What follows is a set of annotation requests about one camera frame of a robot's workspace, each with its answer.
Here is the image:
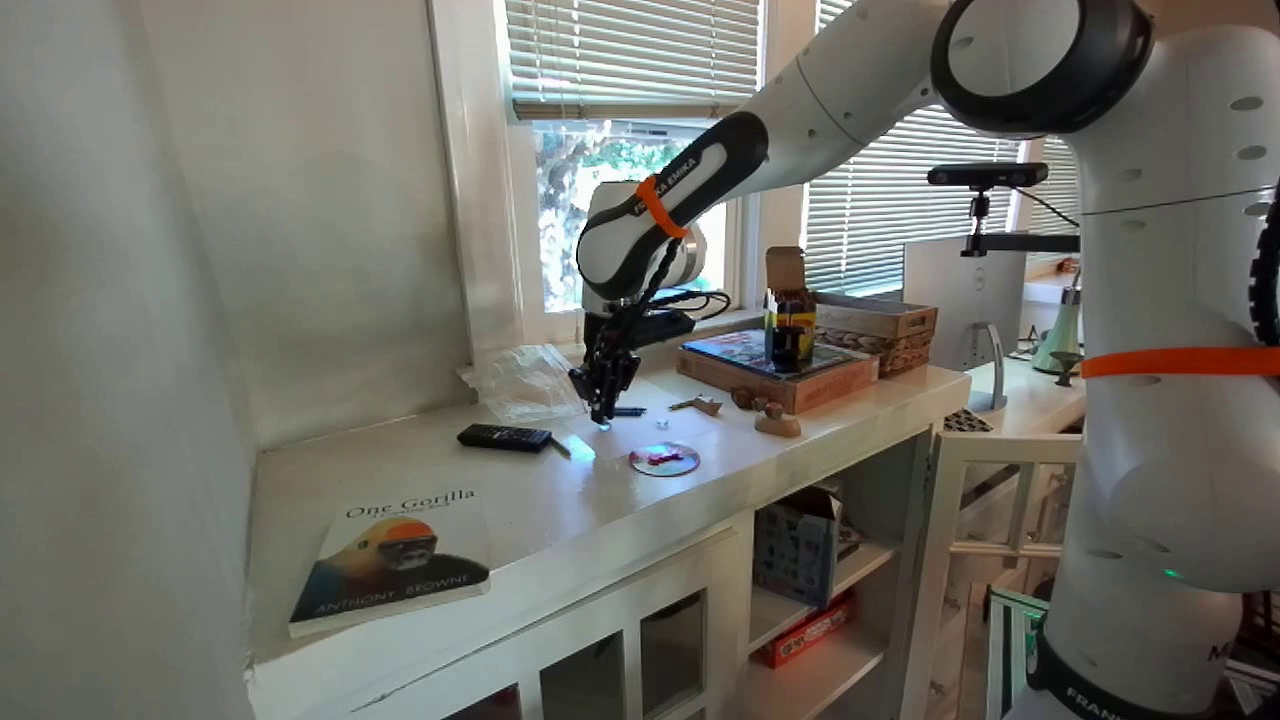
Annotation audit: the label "white framed window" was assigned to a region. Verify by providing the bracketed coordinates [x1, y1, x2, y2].
[427, 0, 811, 369]

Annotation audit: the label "white side shelf unit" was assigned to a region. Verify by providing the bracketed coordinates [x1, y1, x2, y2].
[917, 357, 1099, 720]

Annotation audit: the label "white window blind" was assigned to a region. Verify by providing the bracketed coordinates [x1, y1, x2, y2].
[501, 0, 768, 124]
[798, 0, 1034, 300]

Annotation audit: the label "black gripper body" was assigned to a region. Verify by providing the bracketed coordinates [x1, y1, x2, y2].
[569, 305, 659, 396]

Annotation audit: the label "mint green desk item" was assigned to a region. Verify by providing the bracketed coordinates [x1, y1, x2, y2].
[1034, 279, 1093, 381]

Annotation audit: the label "bird cover book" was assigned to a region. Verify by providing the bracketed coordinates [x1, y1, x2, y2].
[288, 479, 498, 643]

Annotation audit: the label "open cardboard box colourful items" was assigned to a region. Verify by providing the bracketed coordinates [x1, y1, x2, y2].
[762, 244, 819, 377]

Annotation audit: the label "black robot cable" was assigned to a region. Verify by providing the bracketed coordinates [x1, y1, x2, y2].
[637, 235, 739, 327]

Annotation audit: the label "orange velcro strap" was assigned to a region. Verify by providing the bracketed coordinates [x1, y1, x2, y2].
[631, 170, 698, 244]
[1075, 343, 1280, 382]

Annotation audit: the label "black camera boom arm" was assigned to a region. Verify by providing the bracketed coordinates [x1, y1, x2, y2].
[957, 183, 1089, 260]

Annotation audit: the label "white cabinet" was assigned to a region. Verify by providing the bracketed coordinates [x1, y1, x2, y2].
[244, 357, 978, 720]

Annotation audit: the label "red flat box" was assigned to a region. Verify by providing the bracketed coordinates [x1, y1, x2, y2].
[758, 590, 865, 670]

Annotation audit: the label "green framed board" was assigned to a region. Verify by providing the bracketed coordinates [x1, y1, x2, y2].
[986, 583, 1055, 720]

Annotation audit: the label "grey storage crate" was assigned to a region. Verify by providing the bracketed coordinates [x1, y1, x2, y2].
[754, 484, 849, 611]

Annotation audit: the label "wicker basket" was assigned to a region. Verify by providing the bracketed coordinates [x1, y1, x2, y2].
[811, 300, 939, 381]

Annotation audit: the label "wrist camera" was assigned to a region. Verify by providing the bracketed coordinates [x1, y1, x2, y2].
[637, 305, 706, 341]

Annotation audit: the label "flat brown box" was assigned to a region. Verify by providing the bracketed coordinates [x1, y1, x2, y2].
[677, 327, 883, 415]

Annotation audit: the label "black remote control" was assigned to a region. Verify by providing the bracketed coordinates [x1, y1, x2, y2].
[456, 420, 576, 458]

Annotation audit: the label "clear plastic packaging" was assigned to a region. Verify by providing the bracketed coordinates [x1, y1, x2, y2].
[459, 341, 587, 425]

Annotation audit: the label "white computer monitor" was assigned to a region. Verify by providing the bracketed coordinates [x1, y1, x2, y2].
[900, 235, 1028, 415]

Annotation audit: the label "black stereo camera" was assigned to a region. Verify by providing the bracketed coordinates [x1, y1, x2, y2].
[924, 157, 1051, 193]

